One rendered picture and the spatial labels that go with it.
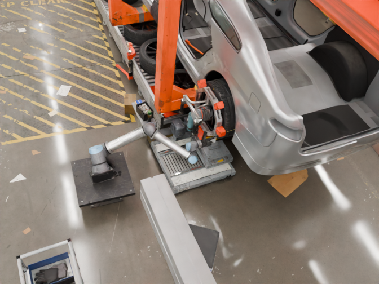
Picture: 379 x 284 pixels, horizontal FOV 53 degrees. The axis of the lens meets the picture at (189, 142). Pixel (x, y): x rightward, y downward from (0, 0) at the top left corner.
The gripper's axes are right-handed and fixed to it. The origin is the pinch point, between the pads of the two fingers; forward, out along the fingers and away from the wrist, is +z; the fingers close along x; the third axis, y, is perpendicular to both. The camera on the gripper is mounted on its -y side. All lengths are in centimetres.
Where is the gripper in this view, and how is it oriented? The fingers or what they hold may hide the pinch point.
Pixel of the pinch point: (216, 137)
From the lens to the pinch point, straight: 430.1
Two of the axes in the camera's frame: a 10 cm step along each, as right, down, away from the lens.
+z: 9.1, -2.5, 3.4
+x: 3.6, 0.5, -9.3
